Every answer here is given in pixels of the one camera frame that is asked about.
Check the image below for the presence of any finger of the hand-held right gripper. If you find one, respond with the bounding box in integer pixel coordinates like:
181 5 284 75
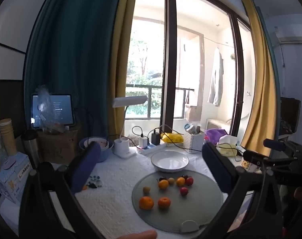
263 139 301 155
243 150 298 167

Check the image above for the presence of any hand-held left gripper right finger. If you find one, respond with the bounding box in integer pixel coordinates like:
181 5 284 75
198 142 283 239

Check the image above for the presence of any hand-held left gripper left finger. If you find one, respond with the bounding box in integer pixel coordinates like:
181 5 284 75
19 141 107 239

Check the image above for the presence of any white plate with dark rim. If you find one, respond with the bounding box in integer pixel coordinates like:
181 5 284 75
150 150 189 173

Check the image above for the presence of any large orange mandarin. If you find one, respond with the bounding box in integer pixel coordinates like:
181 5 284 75
139 196 154 210
158 197 171 210

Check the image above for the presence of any person's left hand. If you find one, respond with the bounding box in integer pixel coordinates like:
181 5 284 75
115 230 158 239

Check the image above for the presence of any clear bag with green label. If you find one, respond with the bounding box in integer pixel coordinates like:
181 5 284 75
82 174 103 190

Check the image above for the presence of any small white bear box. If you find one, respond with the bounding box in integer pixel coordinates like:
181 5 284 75
241 158 257 173

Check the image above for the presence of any yellow tissue pack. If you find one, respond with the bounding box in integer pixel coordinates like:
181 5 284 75
217 134 244 157

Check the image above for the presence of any blue bowl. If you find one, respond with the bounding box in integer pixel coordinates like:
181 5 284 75
79 136 114 163

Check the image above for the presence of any beige inner bowl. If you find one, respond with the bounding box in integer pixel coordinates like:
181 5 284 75
83 137 110 150

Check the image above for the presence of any purple cloth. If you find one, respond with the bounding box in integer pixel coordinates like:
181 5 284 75
204 129 230 145

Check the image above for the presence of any white plastic basket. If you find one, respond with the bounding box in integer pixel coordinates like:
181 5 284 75
183 129 206 154

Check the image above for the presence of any brown cardboard box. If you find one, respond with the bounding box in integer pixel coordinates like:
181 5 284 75
38 126 79 163

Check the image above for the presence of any dark framed furniture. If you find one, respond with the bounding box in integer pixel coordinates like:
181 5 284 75
280 97 302 136

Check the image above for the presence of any white desk lamp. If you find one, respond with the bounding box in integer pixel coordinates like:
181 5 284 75
112 95 148 159

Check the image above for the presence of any white balcony appliance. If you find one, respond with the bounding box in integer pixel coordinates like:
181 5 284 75
206 118 232 131

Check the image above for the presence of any white textured tablecloth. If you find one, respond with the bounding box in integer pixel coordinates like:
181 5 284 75
48 149 256 239

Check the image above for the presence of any round grey mat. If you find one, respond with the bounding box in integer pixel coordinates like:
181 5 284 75
131 170 224 232

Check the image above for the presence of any yellow snack packet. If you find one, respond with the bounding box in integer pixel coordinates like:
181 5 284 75
161 132 185 143

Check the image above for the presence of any yellow curtain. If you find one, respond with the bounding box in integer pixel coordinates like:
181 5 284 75
109 0 140 140
241 0 277 152

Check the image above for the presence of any steel thermos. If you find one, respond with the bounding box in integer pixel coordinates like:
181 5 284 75
21 129 40 166

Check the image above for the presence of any balcony cardboard box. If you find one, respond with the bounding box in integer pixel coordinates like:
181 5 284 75
184 105 199 121

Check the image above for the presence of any white power strip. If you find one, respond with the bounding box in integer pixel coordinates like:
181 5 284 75
137 142 166 155

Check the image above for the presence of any blue cartoon box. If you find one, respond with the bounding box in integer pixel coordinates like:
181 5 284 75
0 153 38 203

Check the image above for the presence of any crumpled clear plastic bag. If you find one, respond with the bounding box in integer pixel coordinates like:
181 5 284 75
36 85 68 133

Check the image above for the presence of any small white device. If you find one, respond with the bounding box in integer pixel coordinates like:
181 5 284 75
0 159 16 170

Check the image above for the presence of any stack of paper cups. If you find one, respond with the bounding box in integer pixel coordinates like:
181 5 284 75
0 118 18 156

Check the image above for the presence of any teal curtain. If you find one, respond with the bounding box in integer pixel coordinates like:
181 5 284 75
24 0 124 140
256 6 282 100

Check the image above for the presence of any hanging pale shirt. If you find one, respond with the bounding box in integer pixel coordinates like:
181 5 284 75
207 47 224 107

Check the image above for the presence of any black balcony railing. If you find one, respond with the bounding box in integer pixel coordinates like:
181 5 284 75
126 85 195 120

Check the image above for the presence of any white air conditioner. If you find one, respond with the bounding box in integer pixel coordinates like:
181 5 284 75
273 25 302 46

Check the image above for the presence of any dark window frame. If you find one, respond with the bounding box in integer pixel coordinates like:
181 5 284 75
131 0 253 136

